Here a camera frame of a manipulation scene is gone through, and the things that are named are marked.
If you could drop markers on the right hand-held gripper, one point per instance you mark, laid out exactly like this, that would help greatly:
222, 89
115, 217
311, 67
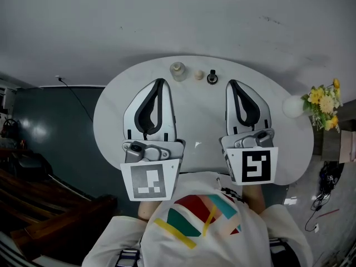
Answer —
256, 165

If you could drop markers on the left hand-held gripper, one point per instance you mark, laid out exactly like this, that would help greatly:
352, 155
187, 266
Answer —
150, 177

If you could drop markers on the clear glass jar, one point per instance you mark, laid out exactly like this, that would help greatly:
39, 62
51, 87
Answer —
178, 71

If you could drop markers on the person's left forearm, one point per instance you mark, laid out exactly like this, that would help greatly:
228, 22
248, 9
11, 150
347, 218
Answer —
146, 210

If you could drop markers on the person's right forearm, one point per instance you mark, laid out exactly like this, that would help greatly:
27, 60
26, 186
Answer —
254, 196

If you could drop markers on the white curved table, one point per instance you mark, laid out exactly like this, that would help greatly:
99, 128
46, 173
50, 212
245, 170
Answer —
194, 107

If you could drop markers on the white ribbed vase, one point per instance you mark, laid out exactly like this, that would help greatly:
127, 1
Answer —
293, 106

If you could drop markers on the black lipstick tube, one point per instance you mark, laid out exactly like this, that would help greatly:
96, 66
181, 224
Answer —
212, 77

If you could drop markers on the small beige ornament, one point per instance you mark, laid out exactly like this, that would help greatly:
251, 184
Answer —
198, 74

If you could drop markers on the yellow flower bouquet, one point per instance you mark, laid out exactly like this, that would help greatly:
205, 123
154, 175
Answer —
325, 104

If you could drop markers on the white paper sheet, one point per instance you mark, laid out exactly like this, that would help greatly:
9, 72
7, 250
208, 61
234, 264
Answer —
290, 201

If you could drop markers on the pink box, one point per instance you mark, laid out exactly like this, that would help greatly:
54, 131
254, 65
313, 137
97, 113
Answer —
347, 146

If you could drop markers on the dark wooden furniture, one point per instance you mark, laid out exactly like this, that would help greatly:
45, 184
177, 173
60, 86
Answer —
69, 218

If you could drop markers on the black chair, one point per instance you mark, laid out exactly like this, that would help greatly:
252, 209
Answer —
30, 163

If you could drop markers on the red stick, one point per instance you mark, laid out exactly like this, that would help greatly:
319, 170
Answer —
328, 213

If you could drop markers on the person's white printed sweatshirt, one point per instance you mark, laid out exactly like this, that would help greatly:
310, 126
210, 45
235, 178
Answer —
172, 249

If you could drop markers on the white power adapter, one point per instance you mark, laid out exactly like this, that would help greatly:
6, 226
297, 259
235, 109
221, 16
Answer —
316, 227

